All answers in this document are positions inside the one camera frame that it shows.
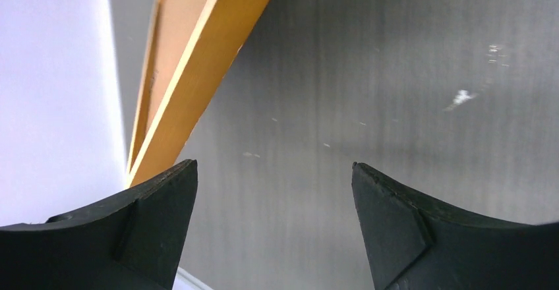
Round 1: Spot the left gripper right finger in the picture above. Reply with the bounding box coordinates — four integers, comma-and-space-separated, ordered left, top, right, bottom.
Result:
351, 163, 558, 289

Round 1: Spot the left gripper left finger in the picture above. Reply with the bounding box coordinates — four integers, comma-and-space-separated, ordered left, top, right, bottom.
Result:
1, 159, 198, 289

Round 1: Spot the orange wooden picture frame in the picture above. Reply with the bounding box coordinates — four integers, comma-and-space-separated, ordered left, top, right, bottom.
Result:
126, 0, 269, 187

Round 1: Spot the brown cardboard backing board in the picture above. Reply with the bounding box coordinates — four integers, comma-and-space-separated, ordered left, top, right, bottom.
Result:
146, 0, 207, 127

